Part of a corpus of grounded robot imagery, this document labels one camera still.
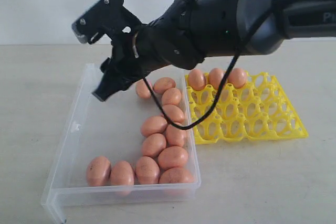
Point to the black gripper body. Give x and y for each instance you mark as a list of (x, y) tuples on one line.
[(123, 59)]

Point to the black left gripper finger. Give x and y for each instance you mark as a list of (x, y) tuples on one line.
[(108, 86)]

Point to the brown egg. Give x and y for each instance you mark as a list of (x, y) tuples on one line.
[(98, 171), (176, 175), (142, 90), (122, 174), (152, 125), (163, 84), (237, 77), (153, 145), (147, 170), (215, 77), (174, 113), (172, 157), (172, 96), (196, 80), (175, 136)]

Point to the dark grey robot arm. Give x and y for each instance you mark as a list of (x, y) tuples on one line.
[(191, 30)]

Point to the clear plastic storage box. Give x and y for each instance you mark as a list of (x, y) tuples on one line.
[(110, 129)]

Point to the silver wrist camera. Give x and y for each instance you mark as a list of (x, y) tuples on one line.
[(99, 16)]

